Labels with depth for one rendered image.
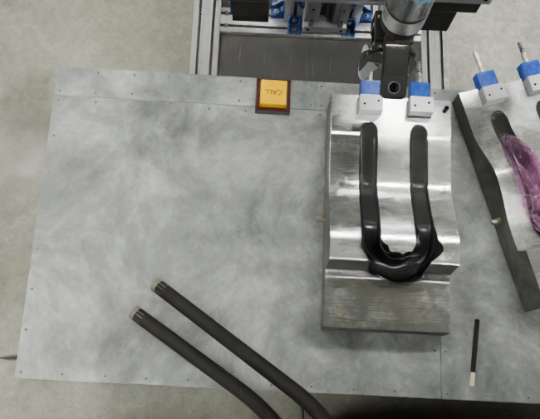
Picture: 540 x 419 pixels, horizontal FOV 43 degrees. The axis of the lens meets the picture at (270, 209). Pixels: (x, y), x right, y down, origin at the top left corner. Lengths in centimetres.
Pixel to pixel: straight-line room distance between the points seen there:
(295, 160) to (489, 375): 62
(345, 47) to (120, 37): 83
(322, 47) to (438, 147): 92
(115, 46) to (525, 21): 152
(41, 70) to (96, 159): 108
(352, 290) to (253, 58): 109
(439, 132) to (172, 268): 65
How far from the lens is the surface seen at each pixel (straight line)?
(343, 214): 140
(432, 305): 146
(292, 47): 233
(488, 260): 158
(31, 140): 252
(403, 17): 117
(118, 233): 152
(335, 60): 232
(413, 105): 151
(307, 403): 134
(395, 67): 126
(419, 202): 147
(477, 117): 160
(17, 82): 262
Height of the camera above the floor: 226
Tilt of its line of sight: 75 degrees down
